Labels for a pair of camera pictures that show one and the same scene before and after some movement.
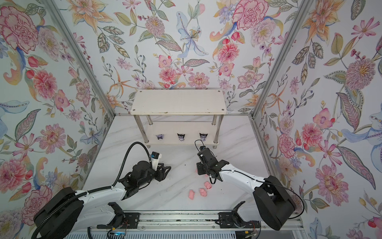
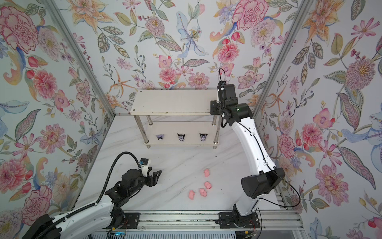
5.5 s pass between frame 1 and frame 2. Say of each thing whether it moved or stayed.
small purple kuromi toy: stayed
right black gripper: moved
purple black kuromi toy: stayed
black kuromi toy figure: stayed
